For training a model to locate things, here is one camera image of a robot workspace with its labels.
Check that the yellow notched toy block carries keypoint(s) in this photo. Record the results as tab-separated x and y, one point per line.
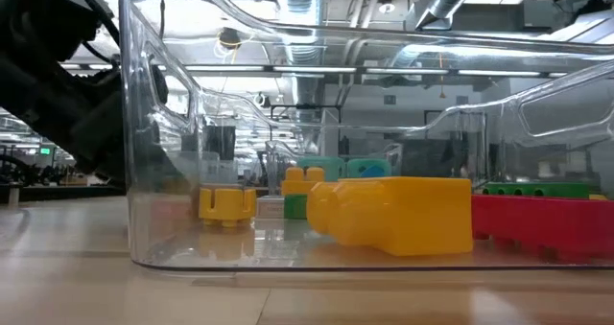
228	205

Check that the cyan foam die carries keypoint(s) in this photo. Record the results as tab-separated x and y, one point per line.
352	168
321	167

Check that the green toy block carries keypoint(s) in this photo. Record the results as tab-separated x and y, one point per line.
532	190

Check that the red toy block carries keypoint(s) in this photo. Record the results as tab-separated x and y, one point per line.
542	224

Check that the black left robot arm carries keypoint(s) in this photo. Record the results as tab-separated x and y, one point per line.
38	18

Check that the green exit sign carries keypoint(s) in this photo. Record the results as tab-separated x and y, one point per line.
45	150

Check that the clear plastic bin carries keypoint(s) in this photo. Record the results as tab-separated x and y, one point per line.
129	219
278	157

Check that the black upright panel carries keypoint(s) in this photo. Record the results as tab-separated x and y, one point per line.
220	143

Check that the small clear plastic container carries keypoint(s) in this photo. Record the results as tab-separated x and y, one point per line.
220	169

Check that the ceiling light strip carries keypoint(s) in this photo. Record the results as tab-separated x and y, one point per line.
408	71
314	69
225	68
499	73

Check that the black ceiling device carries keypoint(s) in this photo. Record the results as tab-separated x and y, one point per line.
229	37

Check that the playing card deck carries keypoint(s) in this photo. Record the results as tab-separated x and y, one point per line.
271	207

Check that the yellow two-stud toy block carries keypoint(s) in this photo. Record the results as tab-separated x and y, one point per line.
299	183

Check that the small dark green brick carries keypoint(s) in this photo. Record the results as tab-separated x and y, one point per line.
295	206

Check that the round ceiling sensor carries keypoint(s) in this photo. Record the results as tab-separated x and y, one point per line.
386	7

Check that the black aluminium table frame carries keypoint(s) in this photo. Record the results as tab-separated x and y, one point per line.
72	193

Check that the silver corrugated duct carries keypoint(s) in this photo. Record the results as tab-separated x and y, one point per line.
307	90

